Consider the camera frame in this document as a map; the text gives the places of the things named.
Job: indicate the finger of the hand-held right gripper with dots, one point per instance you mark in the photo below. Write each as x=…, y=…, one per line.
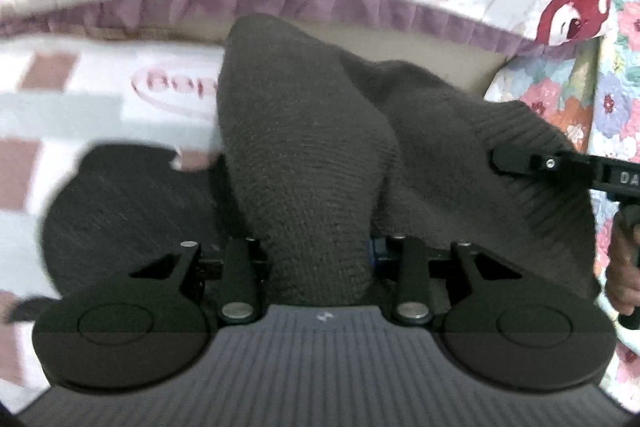
x=520, y=162

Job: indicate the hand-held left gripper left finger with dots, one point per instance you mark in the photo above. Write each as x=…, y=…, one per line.
x=240, y=267

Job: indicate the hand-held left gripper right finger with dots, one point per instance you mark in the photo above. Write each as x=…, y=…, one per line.
x=376, y=254

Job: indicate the dark brown knit sweater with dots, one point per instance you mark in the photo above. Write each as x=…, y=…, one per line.
x=300, y=147

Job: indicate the person's right hand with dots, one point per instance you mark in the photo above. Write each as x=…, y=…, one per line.
x=620, y=277

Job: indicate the floral patchwork quilt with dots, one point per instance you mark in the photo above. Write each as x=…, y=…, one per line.
x=615, y=107

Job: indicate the beige bed base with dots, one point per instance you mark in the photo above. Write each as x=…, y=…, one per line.
x=450, y=62

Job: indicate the checked dog print mat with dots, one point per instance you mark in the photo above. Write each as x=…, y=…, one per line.
x=75, y=122

